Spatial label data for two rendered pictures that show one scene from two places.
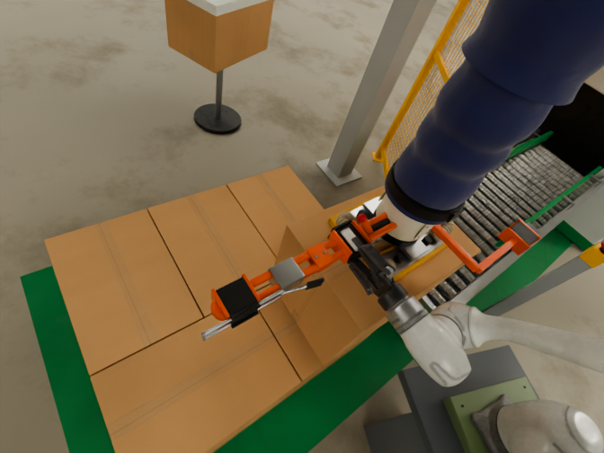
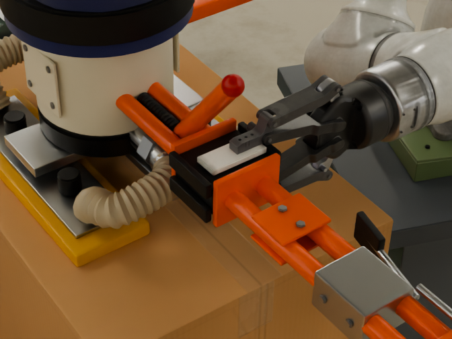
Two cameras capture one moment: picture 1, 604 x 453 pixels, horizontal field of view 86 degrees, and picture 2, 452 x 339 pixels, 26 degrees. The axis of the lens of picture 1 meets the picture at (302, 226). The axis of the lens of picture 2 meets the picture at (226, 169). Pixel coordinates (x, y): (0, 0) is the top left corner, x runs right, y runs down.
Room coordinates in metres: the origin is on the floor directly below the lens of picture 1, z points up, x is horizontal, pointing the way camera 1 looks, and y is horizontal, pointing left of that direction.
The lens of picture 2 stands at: (0.35, 0.64, 1.77)
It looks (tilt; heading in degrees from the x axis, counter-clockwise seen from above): 38 degrees down; 286
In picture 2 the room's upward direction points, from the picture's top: straight up
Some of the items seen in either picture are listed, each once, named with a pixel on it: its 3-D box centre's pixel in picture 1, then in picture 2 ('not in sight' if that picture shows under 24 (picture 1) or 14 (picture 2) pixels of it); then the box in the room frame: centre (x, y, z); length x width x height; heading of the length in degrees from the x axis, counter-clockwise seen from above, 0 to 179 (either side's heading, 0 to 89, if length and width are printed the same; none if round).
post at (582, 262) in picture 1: (514, 299); not in sight; (1.15, -1.22, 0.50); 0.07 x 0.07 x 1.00; 52
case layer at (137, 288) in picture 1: (235, 295); not in sight; (0.65, 0.18, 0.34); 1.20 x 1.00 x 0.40; 142
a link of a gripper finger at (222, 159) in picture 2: (351, 239); (232, 154); (0.57, -0.14, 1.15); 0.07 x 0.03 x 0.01; 52
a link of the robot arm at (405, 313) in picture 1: (405, 313); (389, 101); (0.43, -0.32, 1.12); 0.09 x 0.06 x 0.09; 142
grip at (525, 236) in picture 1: (519, 236); not in sight; (0.86, -0.68, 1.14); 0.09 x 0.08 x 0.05; 53
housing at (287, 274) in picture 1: (285, 276); (361, 296); (0.41, -0.01, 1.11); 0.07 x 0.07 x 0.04; 53
